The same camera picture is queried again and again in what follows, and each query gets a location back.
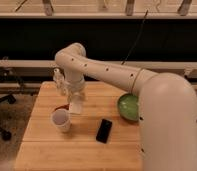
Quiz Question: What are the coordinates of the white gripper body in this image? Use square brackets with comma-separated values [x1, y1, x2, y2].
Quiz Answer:
[66, 84, 85, 103]

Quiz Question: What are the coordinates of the black smartphone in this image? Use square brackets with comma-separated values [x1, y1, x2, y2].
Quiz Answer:
[96, 119, 112, 143]

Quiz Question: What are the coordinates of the black cable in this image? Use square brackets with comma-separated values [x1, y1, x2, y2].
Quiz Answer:
[121, 9, 149, 65]

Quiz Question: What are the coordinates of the red brown small object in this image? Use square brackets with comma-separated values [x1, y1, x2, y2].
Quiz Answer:
[54, 104, 69, 111]

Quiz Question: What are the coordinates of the black office chair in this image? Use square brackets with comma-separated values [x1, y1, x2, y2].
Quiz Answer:
[0, 62, 26, 142]

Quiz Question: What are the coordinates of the clear plastic bottle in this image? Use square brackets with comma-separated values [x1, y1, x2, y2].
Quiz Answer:
[53, 68, 67, 95]

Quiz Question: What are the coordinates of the white sponge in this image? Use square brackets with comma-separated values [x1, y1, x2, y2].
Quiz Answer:
[69, 101, 83, 114]

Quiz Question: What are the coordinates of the green bowl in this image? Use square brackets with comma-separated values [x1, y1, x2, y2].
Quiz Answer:
[117, 93, 139, 122]

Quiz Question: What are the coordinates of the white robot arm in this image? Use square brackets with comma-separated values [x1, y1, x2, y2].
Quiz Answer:
[55, 43, 197, 171]

